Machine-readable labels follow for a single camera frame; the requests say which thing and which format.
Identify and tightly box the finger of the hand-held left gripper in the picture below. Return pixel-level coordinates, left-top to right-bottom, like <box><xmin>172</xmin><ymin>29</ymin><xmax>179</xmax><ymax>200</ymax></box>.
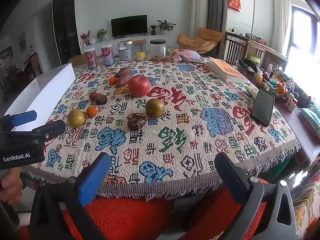
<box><xmin>32</xmin><ymin>119</ymin><xmax>66</xmax><ymax>144</ymax></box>
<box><xmin>5</xmin><ymin>110</ymin><xmax>37</xmax><ymax>128</ymax></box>

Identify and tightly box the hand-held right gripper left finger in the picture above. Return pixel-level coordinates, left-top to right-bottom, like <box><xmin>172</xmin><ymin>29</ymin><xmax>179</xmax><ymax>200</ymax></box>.
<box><xmin>29</xmin><ymin>152</ymin><xmax>112</xmax><ymax>240</ymax></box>

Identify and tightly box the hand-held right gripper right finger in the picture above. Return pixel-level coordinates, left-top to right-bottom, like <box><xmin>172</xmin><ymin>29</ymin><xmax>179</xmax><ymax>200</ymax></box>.
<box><xmin>214</xmin><ymin>152</ymin><xmax>298</xmax><ymax>240</ymax></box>

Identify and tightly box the brown-green round pear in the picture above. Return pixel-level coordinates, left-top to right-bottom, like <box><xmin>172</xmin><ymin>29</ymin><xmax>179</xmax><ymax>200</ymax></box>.
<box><xmin>145</xmin><ymin>98</ymin><xmax>165</xmax><ymax>118</ymax></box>
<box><xmin>67</xmin><ymin>109</ymin><xmax>86</xmax><ymax>127</ymax></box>

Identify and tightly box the white board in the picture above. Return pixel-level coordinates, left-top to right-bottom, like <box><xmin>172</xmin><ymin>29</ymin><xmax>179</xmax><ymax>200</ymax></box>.
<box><xmin>4</xmin><ymin>63</ymin><xmax>76</xmax><ymax>132</ymax></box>

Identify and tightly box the dark brown wrinkled fruit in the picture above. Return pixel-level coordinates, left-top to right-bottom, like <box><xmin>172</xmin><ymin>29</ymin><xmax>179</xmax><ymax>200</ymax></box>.
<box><xmin>127</xmin><ymin>114</ymin><xmax>146</xmax><ymax>131</ymax></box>
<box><xmin>95</xmin><ymin>93</ymin><xmax>108</xmax><ymax>105</ymax></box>

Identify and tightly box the purple sweet potato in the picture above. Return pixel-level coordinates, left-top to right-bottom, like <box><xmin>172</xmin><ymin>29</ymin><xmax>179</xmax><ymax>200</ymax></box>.
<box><xmin>114</xmin><ymin>66</ymin><xmax>132</xmax><ymax>78</ymax></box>
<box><xmin>117</xmin><ymin>73</ymin><xmax>133</xmax><ymax>87</ymax></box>

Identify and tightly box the red apple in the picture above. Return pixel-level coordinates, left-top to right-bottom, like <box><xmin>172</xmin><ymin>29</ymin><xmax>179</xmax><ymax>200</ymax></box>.
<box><xmin>128</xmin><ymin>75</ymin><xmax>150</xmax><ymax>97</ymax></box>

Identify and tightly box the person's left hand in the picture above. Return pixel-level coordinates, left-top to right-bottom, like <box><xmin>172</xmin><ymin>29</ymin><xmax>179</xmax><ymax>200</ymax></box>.
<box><xmin>0</xmin><ymin>167</ymin><xmax>24</xmax><ymax>202</ymax></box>

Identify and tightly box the red fleece clothing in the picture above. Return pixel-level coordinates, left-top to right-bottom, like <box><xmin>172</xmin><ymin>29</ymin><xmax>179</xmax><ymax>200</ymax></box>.
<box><xmin>15</xmin><ymin>185</ymin><xmax>270</xmax><ymax>240</ymax></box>

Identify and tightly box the black smartphone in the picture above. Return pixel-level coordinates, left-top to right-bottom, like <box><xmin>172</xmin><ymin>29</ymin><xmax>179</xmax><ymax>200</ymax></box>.
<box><xmin>251</xmin><ymin>89</ymin><xmax>275</xmax><ymax>127</ymax></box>

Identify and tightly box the printed woven tablecloth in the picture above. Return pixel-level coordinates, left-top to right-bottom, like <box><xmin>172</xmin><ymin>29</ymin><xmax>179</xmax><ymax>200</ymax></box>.
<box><xmin>21</xmin><ymin>55</ymin><xmax>300</xmax><ymax>200</ymax></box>

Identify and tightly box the floral sofa cover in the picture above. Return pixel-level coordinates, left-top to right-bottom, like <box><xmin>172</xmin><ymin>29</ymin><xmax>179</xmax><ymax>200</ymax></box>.
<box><xmin>291</xmin><ymin>160</ymin><xmax>320</xmax><ymax>240</ymax></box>

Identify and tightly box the orange label tin can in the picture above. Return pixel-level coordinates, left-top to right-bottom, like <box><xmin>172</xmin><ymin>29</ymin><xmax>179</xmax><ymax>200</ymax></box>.
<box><xmin>84</xmin><ymin>48</ymin><xmax>97</xmax><ymax>68</ymax></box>

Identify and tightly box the purple label tin can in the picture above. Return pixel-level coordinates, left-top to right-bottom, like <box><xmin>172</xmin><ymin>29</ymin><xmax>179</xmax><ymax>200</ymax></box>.
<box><xmin>101</xmin><ymin>44</ymin><xmax>115</xmax><ymax>67</ymax></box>

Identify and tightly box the green folded cloth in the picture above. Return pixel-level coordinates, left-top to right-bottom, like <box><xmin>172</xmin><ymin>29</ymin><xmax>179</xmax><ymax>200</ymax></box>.
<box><xmin>299</xmin><ymin>106</ymin><xmax>320</xmax><ymax>140</ymax></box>

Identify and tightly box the cluster of bottles and jars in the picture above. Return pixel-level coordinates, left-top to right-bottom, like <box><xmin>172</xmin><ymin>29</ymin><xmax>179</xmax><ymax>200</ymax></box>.
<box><xmin>236</xmin><ymin>57</ymin><xmax>313</xmax><ymax>113</ymax></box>

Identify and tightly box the red flower vase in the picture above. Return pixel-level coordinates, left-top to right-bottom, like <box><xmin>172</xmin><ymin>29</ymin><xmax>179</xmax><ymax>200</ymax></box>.
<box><xmin>80</xmin><ymin>30</ymin><xmax>91</xmax><ymax>47</ymax></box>

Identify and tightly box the orange cover book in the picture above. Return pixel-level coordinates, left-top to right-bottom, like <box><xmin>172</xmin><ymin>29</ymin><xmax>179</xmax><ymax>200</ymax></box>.
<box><xmin>207</xmin><ymin>57</ymin><xmax>250</xmax><ymax>83</ymax></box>

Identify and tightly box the black tall cabinet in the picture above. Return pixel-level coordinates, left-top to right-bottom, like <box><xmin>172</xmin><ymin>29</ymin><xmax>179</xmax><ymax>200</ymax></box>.
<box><xmin>52</xmin><ymin>0</ymin><xmax>82</xmax><ymax>67</ymax></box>

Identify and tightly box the clear glass jar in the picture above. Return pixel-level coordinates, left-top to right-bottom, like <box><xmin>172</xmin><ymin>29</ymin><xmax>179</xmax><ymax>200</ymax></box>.
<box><xmin>117</xmin><ymin>41</ymin><xmax>133</xmax><ymax>61</ymax></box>

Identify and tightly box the green potted plant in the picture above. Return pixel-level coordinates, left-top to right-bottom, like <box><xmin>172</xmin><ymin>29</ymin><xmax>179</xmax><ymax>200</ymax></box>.
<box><xmin>96</xmin><ymin>28</ymin><xmax>109</xmax><ymax>42</ymax></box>

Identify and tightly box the pink snack bag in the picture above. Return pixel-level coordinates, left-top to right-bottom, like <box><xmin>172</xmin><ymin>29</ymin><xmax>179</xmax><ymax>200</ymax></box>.
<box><xmin>167</xmin><ymin>49</ymin><xmax>207</xmax><ymax>64</ymax></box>

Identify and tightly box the black television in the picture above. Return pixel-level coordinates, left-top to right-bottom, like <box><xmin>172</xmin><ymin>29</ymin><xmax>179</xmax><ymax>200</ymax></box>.
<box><xmin>111</xmin><ymin>15</ymin><xmax>148</xmax><ymax>38</ymax></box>

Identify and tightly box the black lid plastic jar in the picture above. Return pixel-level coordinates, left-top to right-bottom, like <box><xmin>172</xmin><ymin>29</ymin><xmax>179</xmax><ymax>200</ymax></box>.
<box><xmin>149</xmin><ymin>39</ymin><xmax>166</xmax><ymax>58</ymax></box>

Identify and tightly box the orange lounge chair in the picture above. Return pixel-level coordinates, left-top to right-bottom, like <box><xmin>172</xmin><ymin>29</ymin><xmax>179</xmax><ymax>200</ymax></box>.
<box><xmin>176</xmin><ymin>27</ymin><xmax>224</xmax><ymax>54</ymax></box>

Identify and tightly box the white television cabinet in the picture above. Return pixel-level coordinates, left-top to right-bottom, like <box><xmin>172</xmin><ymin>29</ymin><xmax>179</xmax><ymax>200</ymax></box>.
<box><xmin>80</xmin><ymin>35</ymin><xmax>174</xmax><ymax>54</ymax></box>

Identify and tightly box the large leaf potted plant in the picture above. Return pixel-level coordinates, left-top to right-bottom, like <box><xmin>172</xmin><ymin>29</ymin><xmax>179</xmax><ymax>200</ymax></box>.
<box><xmin>156</xmin><ymin>19</ymin><xmax>177</xmax><ymax>35</ymax></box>

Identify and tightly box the white curtain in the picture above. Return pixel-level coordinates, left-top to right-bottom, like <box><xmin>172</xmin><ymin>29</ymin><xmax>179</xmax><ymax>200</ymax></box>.
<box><xmin>272</xmin><ymin>0</ymin><xmax>292</xmax><ymax>54</ymax></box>

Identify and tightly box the window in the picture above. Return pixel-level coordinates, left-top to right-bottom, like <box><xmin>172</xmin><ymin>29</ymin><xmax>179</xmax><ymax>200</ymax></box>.
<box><xmin>287</xmin><ymin>5</ymin><xmax>320</xmax><ymax>58</ymax></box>

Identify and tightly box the white standing air conditioner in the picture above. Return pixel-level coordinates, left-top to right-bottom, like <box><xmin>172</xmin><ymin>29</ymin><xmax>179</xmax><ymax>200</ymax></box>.
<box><xmin>190</xmin><ymin>0</ymin><xmax>209</xmax><ymax>32</ymax></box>

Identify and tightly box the grey curtain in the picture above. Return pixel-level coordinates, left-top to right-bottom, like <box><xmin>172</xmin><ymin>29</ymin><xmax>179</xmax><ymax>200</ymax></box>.
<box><xmin>203</xmin><ymin>0</ymin><xmax>228</xmax><ymax>32</ymax></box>

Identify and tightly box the framed wall picture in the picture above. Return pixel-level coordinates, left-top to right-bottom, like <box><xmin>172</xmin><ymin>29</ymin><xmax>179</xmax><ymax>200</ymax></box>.
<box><xmin>17</xmin><ymin>31</ymin><xmax>27</xmax><ymax>53</ymax></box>

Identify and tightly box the red wall hanging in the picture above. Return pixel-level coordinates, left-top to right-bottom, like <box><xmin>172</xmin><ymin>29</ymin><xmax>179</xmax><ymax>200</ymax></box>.
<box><xmin>227</xmin><ymin>0</ymin><xmax>241</xmax><ymax>12</ymax></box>

